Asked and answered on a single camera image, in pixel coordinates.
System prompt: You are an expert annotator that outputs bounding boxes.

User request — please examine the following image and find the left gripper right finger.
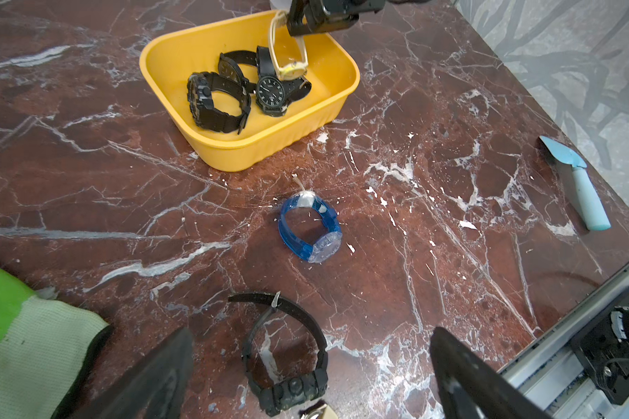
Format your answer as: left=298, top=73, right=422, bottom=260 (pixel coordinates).
left=430, top=326, right=548, bottom=418

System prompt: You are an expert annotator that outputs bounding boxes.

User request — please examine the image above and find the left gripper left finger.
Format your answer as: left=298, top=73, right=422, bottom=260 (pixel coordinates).
left=72, top=326, right=194, bottom=418

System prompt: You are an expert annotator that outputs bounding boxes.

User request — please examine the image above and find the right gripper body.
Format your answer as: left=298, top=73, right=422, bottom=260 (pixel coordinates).
left=287, top=0, right=385, bottom=37

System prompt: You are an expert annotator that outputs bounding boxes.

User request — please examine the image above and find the beige strap watch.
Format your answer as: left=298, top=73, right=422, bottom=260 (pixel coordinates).
left=268, top=10, right=309, bottom=81

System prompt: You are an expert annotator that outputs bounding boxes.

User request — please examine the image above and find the thin dark strap watch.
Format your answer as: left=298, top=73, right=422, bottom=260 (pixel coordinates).
left=254, top=46, right=312, bottom=118

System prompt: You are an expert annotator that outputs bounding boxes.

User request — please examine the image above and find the black slim watch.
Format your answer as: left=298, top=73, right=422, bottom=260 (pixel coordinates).
left=218, top=50, right=257, bottom=94

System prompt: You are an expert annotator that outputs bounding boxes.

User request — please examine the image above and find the black rugged sport watch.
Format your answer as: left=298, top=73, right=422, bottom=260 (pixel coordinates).
left=186, top=71, right=253, bottom=135

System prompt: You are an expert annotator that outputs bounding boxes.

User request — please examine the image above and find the yellow plastic storage box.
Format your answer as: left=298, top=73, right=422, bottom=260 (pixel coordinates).
left=140, top=10, right=360, bottom=172

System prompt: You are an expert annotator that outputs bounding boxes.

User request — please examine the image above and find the black chunky watch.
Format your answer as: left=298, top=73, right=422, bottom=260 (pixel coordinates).
left=228, top=293, right=328, bottom=417

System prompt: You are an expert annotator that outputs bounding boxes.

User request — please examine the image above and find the blue translucent watch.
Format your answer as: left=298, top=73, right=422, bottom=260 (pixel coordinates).
left=277, top=190, right=342, bottom=264

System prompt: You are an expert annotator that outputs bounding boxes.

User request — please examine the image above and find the green work glove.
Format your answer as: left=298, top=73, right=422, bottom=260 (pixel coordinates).
left=0, top=268, right=112, bottom=418

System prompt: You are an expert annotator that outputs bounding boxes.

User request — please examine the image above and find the teal garden trowel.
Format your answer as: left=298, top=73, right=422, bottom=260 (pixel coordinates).
left=539, top=135, right=612, bottom=231

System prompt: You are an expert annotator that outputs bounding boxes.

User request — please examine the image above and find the aluminium front rail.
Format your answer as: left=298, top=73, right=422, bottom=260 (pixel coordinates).
left=501, top=262, right=629, bottom=418

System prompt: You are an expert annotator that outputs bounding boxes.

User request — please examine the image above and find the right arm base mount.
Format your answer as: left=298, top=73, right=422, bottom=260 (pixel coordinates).
left=570, top=288, right=629, bottom=405

